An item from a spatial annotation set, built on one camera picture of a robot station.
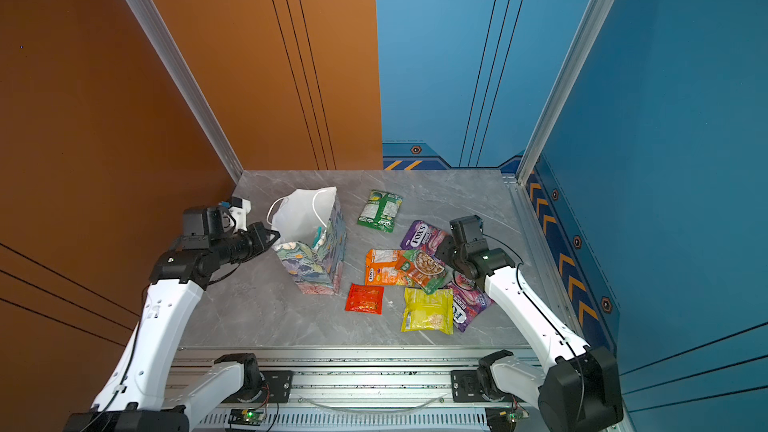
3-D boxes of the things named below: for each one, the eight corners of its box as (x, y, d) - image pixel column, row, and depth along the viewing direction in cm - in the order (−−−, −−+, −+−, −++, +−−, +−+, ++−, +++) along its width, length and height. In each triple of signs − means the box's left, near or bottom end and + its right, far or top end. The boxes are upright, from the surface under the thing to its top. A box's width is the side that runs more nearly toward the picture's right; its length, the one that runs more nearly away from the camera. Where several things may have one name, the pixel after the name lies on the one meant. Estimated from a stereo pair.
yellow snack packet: (401, 333, 83) (401, 329, 80) (401, 293, 91) (401, 287, 88) (455, 333, 83) (457, 329, 80) (450, 293, 91) (452, 287, 88)
